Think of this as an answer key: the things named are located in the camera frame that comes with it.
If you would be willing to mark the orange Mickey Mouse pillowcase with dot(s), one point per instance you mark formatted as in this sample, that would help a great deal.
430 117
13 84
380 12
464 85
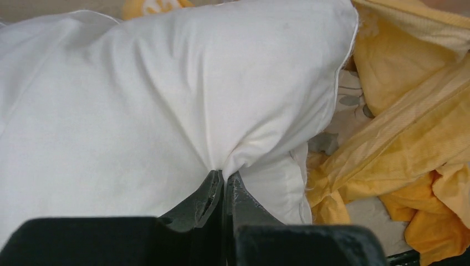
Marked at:
413 153

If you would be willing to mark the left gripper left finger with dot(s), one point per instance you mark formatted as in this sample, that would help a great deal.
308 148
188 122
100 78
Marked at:
188 234

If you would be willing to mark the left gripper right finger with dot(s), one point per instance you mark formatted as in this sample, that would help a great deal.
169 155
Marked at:
255 237

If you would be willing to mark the white pillow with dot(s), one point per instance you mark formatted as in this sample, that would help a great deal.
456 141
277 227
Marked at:
101 117

